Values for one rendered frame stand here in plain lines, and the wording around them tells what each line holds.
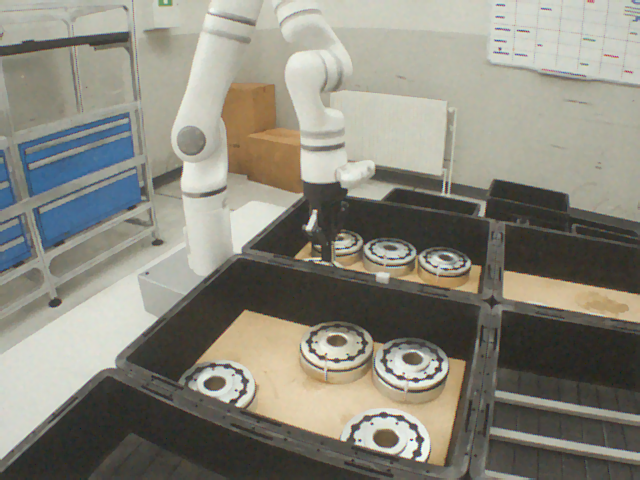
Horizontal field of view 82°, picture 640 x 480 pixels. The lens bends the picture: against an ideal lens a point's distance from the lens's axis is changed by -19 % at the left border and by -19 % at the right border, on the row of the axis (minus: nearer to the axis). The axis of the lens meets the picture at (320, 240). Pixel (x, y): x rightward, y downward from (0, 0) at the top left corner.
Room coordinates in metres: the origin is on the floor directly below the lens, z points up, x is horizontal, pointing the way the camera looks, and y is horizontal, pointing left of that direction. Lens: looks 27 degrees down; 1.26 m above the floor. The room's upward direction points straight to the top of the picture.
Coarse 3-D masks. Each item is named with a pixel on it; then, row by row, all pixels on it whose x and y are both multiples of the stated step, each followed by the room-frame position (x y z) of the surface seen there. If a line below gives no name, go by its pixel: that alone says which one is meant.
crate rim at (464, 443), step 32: (256, 256) 0.61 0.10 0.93; (384, 288) 0.52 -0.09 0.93; (416, 288) 0.51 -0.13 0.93; (160, 320) 0.43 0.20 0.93; (480, 320) 0.43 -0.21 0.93; (128, 352) 0.37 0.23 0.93; (480, 352) 0.37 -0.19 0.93; (160, 384) 0.32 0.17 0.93; (480, 384) 0.32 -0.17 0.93; (256, 416) 0.28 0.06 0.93; (352, 448) 0.25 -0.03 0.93
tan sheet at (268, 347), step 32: (256, 320) 0.57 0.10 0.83; (224, 352) 0.49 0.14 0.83; (256, 352) 0.49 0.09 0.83; (288, 352) 0.50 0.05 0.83; (256, 384) 0.43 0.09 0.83; (288, 384) 0.43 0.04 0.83; (320, 384) 0.43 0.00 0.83; (352, 384) 0.43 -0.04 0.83; (448, 384) 0.42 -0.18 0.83; (288, 416) 0.37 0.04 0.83; (320, 416) 0.37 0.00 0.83; (352, 416) 0.37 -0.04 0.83; (416, 416) 0.37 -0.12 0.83; (448, 416) 0.36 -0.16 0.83; (384, 448) 0.32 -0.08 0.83
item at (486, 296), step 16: (288, 208) 0.80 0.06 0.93; (400, 208) 0.81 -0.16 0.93; (416, 208) 0.80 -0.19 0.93; (272, 224) 0.73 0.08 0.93; (496, 224) 0.73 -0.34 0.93; (256, 240) 0.66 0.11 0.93; (272, 256) 0.61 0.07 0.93; (352, 272) 0.56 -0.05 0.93; (432, 288) 0.51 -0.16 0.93; (448, 288) 0.51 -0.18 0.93
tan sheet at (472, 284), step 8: (304, 248) 0.82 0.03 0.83; (296, 256) 0.79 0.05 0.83; (304, 256) 0.79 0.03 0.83; (416, 256) 0.79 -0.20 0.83; (352, 264) 0.76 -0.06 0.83; (360, 264) 0.76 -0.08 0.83; (416, 264) 0.76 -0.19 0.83; (416, 272) 0.72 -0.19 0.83; (472, 272) 0.72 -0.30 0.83; (416, 280) 0.70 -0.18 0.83; (472, 280) 0.69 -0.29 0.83; (456, 288) 0.66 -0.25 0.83; (464, 288) 0.66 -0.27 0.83; (472, 288) 0.66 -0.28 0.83
